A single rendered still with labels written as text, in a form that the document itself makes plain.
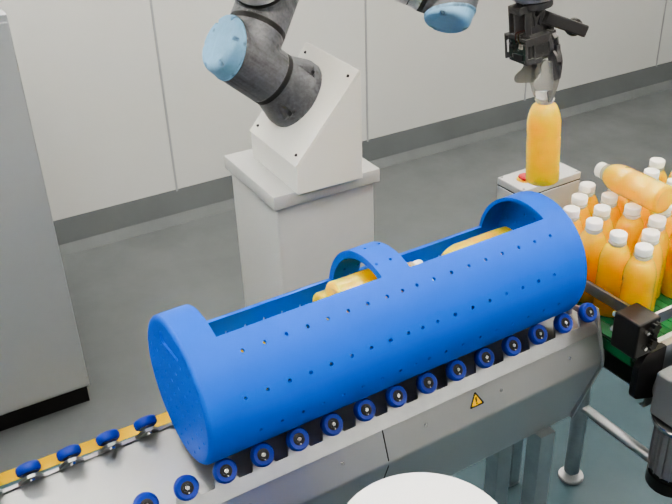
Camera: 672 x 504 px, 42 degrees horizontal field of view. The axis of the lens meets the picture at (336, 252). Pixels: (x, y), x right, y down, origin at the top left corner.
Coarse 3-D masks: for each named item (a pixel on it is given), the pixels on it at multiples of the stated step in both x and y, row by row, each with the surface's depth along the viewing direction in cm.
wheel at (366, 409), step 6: (360, 402) 168; (366, 402) 168; (372, 402) 169; (354, 408) 168; (360, 408) 168; (366, 408) 168; (372, 408) 169; (354, 414) 168; (360, 414) 167; (366, 414) 168; (372, 414) 168; (360, 420) 168; (366, 420) 168
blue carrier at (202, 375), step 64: (384, 256) 166; (448, 256) 168; (512, 256) 173; (576, 256) 179; (192, 320) 149; (256, 320) 176; (320, 320) 154; (384, 320) 159; (448, 320) 165; (512, 320) 175; (192, 384) 144; (256, 384) 147; (320, 384) 153; (384, 384) 165; (192, 448) 157
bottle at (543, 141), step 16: (544, 112) 180; (528, 128) 183; (544, 128) 180; (560, 128) 182; (528, 144) 185; (544, 144) 182; (560, 144) 185; (528, 160) 186; (544, 160) 184; (528, 176) 188; (544, 176) 186
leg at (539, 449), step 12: (540, 432) 210; (552, 432) 210; (528, 444) 214; (540, 444) 209; (552, 444) 212; (528, 456) 215; (540, 456) 211; (528, 468) 217; (540, 468) 214; (528, 480) 218; (540, 480) 216; (528, 492) 220; (540, 492) 219
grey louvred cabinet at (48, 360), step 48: (0, 48) 252; (0, 96) 257; (0, 144) 263; (0, 192) 270; (0, 240) 276; (48, 240) 284; (0, 288) 283; (48, 288) 292; (0, 336) 290; (48, 336) 300; (0, 384) 298; (48, 384) 308
